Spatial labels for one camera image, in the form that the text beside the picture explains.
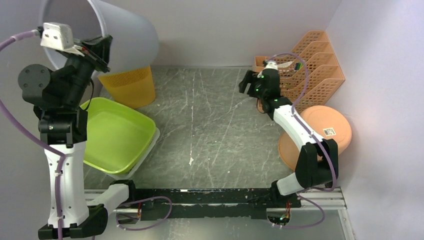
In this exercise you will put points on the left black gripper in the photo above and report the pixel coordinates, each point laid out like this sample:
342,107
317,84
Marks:
99,49

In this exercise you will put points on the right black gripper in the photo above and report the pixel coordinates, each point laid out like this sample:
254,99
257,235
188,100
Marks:
250,77

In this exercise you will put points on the orange plastic bucket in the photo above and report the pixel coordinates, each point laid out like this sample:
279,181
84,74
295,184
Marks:
324,120

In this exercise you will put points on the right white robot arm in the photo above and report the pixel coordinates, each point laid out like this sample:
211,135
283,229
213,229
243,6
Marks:
317,161

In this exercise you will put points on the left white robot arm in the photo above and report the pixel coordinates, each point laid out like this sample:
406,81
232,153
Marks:
62,125

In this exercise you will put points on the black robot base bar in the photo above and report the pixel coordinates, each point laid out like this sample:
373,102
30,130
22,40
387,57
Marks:
255,203

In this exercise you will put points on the yellow mesh waste bin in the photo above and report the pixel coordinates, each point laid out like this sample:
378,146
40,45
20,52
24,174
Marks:
134,89

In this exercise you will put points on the orange mesh file organizer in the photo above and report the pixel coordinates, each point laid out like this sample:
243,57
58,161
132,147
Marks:
314,67

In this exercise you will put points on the green plastic basin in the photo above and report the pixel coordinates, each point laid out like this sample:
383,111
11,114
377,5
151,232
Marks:
117,135

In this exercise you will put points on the white plastic basket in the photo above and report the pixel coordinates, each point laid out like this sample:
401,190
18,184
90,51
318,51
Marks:
129,174

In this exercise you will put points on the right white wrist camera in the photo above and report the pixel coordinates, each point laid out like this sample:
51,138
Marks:
270,68

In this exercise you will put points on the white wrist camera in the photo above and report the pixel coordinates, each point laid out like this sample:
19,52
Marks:
270,68
59,37

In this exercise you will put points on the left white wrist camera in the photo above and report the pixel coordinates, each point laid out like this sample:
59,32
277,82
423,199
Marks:
59,37

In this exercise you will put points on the aluminium rail frame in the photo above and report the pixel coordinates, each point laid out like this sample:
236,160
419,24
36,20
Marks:
322,196

